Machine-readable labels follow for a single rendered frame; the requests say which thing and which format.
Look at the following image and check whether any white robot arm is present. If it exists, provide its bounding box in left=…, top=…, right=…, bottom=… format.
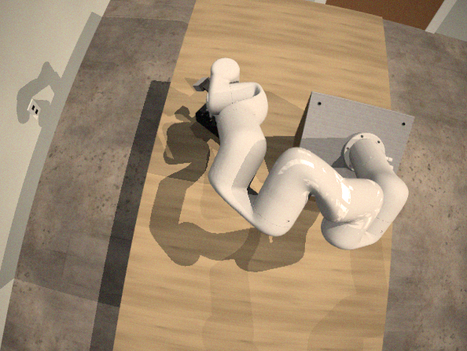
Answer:
left=193, top=57, right=409, bottom=250

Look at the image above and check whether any black lighting desk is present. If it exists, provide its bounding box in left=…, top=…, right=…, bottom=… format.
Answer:
left=195, top=103, right=219, bottom=138

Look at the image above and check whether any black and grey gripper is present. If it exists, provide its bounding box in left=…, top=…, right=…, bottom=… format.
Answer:
left=209, top=113, right=218, bottom=125

